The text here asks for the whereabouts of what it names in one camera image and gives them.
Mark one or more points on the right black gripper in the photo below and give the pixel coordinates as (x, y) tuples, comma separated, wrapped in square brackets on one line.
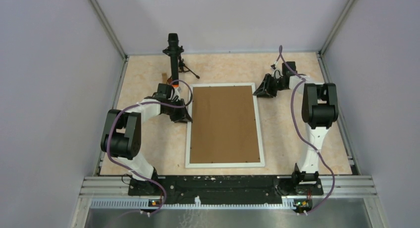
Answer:
[(264, 90)]

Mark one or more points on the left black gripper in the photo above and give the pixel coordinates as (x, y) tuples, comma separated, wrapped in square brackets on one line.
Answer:
[(182, 117)]

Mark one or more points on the brown backing board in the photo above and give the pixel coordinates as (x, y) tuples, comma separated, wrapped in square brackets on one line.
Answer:
[(226, 124)]

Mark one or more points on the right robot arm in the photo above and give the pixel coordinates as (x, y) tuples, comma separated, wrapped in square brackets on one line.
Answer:
[(319, 112)]

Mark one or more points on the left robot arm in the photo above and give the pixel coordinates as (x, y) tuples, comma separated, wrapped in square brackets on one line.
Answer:
[(122, 135)]

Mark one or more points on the small wooden block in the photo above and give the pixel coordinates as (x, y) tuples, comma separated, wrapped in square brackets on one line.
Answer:
[(164, 78)]

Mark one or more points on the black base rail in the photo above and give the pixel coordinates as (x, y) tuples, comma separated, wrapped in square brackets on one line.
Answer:
[(223, 189)]

